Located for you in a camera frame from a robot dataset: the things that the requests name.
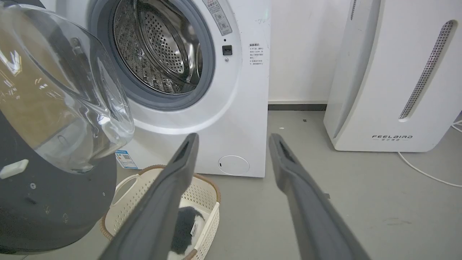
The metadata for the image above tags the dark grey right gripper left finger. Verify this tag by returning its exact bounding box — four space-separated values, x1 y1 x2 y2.
98 133 200 260

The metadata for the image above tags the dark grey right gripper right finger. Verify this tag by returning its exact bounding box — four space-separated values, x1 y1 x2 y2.
269 133 371 260

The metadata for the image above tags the washing machine door with glass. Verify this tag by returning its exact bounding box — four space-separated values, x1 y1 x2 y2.
0 0 135 253

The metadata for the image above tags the white front-load washing machine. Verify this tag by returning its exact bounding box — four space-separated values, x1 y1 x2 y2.
40 0 272 178

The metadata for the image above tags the dark grey cloth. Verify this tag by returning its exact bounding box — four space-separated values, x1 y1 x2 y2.
167 207 205 260

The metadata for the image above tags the cream perforated laundry basket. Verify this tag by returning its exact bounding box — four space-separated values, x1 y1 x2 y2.
100 165 221 260

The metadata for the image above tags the white Feelbird air purifier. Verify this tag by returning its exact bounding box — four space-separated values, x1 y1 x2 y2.
323 0 462 152

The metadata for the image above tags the white power cable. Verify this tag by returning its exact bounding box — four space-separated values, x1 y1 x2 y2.
398 121 462 188

